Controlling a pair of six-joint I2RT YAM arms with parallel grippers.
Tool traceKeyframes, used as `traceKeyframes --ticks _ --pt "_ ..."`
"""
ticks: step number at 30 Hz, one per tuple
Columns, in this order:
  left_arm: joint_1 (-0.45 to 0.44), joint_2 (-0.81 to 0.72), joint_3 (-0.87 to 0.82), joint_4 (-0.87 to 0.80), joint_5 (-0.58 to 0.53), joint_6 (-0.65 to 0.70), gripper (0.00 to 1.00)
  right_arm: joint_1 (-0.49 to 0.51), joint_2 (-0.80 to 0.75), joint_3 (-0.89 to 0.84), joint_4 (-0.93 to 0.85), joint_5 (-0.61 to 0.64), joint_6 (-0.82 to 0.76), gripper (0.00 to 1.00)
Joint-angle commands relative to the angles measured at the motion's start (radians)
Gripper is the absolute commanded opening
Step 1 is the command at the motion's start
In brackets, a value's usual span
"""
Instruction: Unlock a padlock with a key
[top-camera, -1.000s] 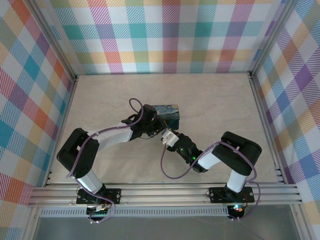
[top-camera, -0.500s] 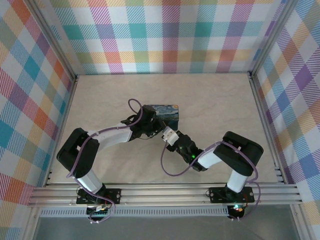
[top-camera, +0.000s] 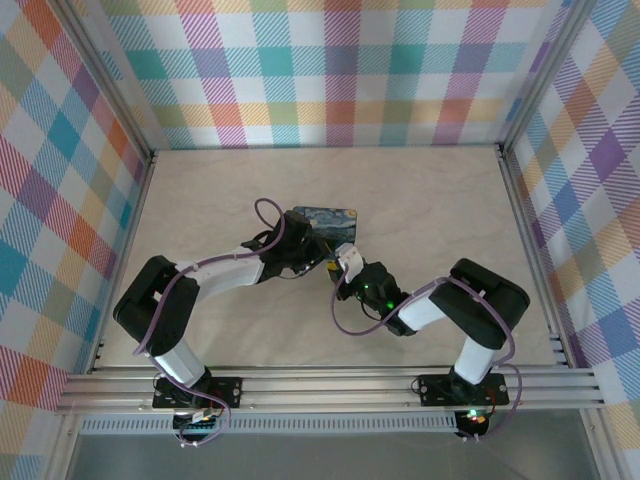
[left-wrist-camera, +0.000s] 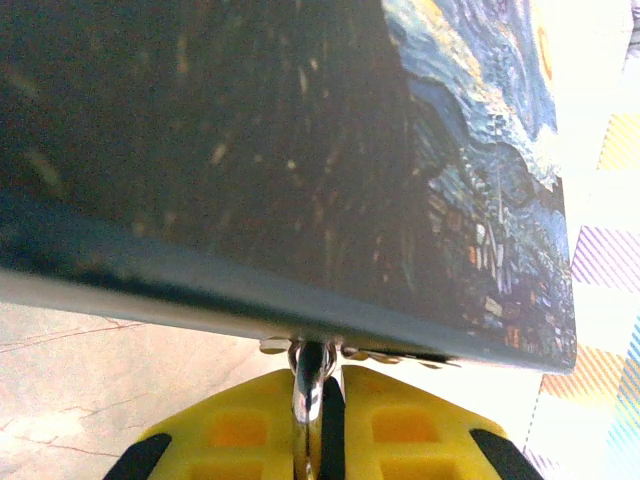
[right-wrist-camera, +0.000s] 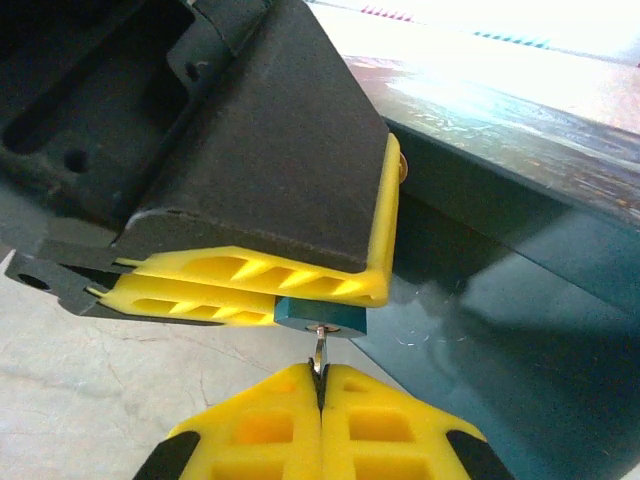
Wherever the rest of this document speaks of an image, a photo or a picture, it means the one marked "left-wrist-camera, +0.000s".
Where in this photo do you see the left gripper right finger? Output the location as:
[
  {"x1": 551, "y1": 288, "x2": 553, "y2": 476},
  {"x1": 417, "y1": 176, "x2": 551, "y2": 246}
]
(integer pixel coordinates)
[{"x1": 319, "y1": 363, "x2": 544, "y2": 480}]

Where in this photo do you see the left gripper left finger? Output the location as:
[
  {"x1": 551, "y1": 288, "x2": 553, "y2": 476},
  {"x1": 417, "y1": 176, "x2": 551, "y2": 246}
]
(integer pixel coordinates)
[{"x1": 102, "y1": 368, "x2": 304, "y2": 480}]

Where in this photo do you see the starry night painted box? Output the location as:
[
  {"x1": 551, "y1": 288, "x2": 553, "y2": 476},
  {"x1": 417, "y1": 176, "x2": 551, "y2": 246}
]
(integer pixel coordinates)
[{"x1": 0, "y1": 0, "x2": 577, "y2": 376}]

